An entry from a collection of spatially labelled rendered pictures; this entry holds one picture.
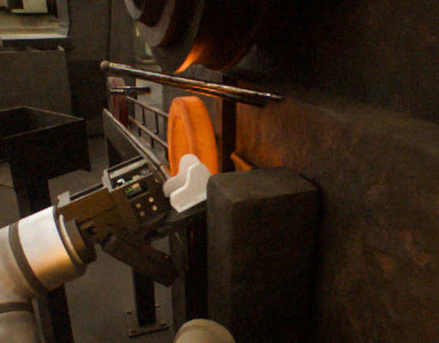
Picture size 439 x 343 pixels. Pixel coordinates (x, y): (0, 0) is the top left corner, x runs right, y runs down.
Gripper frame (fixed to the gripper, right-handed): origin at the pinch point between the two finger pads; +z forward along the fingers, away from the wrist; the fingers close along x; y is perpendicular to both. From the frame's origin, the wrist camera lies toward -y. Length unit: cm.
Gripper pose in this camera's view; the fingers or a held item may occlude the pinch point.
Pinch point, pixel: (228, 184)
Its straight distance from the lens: 54.7
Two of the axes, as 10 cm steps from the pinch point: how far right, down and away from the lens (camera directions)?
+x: -3.4, -3.4, 8.8
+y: -2.9, -8.5, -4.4
